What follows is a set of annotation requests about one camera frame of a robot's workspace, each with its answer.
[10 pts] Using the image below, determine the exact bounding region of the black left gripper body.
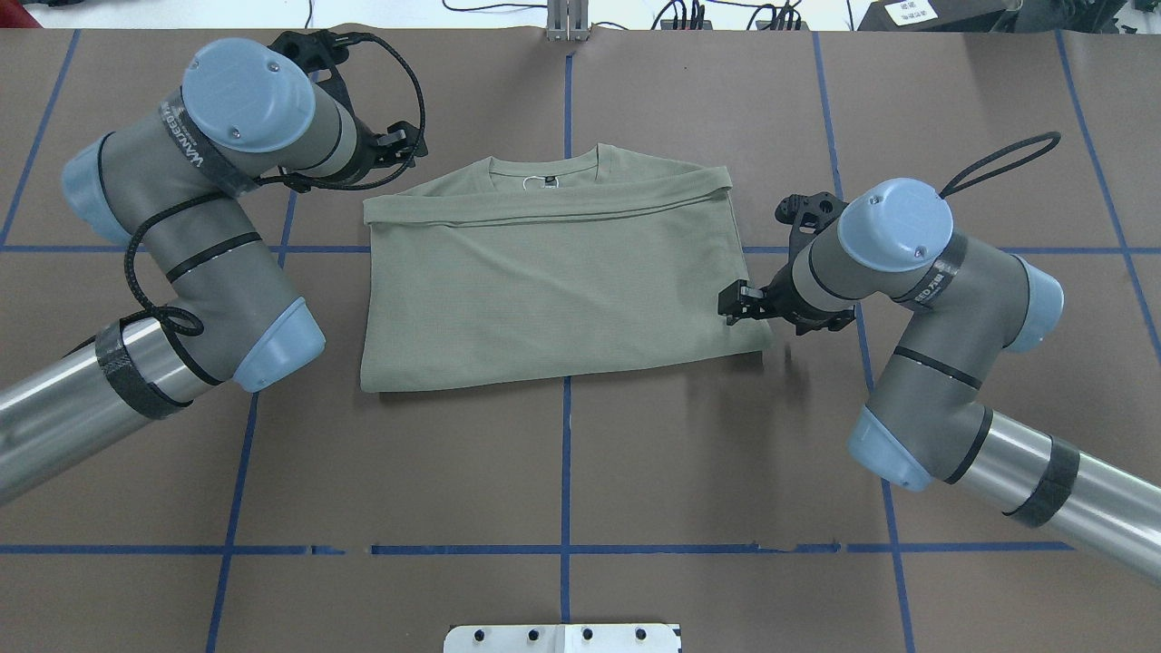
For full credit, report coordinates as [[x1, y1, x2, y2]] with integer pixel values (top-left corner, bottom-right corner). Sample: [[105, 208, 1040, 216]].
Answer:
[[340, 117, 401, 182]]

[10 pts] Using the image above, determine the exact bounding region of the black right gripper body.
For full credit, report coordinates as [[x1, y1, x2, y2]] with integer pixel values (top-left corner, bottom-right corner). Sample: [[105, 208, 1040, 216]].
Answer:
[[762, 263, 854, 335]]

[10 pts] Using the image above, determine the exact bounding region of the olive green long-sleeve shirt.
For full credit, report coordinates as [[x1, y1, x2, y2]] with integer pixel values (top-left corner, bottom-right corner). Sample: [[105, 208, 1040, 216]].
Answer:
[[360, 144, 776, 393]]

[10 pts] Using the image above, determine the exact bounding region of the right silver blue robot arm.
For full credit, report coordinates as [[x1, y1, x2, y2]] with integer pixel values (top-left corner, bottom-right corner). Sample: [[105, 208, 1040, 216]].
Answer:
[[717, 178, 1160, 582]]

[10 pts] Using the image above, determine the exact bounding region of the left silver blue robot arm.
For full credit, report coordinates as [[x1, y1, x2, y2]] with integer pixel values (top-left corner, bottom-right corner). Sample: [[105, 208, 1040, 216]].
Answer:
[[1, 30, 426, 503]]

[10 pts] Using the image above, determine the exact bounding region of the orange black connector board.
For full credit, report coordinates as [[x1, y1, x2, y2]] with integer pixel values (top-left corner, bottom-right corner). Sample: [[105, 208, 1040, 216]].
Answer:
[[649, 1, 809, 33]]

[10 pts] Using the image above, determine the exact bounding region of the white labelled black box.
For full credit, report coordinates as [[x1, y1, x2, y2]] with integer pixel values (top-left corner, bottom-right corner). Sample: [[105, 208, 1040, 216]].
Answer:
[[854, 1, 1024, 33]]

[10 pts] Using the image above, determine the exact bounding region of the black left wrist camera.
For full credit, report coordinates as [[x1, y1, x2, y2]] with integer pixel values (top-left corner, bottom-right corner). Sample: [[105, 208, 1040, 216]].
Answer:
[[267, 30, 353, 99]]

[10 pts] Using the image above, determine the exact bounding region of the aluminium frame post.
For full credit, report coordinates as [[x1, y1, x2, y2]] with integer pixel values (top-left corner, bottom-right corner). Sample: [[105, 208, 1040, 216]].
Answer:
[[545, 0, 591, 43]]

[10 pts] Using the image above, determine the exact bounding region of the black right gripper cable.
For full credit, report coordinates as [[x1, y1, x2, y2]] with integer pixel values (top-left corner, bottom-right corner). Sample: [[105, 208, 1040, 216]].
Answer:
[[938, 132, 1062, 200]]

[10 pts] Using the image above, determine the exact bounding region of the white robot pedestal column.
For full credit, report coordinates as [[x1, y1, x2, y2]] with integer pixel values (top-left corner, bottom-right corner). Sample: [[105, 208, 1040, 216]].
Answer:
[[444, 623, 683, 652]]

